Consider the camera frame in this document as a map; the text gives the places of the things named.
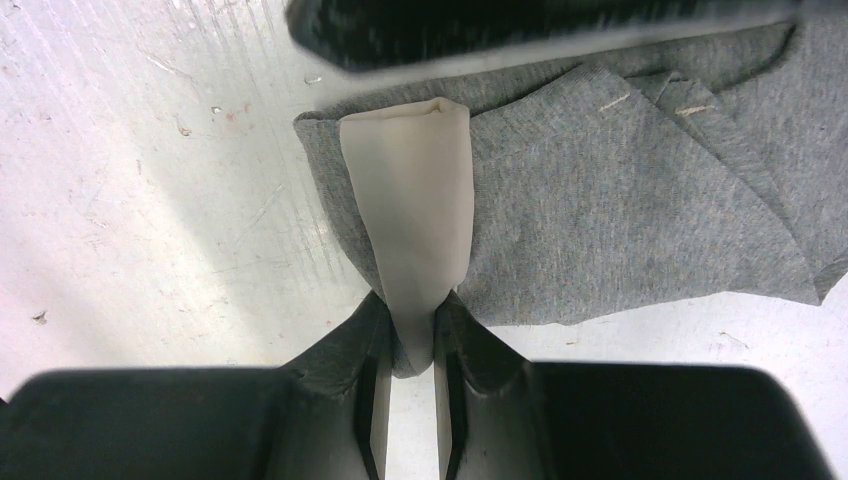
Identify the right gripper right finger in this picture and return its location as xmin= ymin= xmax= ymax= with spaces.
xmin=434 ymin=295 xmax=832 ymax=479

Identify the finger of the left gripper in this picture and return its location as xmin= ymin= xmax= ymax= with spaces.
xmin=285 ymin=1 xmax=802 ymax=73

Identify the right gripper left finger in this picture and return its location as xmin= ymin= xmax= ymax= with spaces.
xmin=1 ymin=294 xmax=392 ymax=479

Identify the grey beige underwear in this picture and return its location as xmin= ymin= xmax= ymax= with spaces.
xmin=293 ymin=16 xmax=848 ymax=379

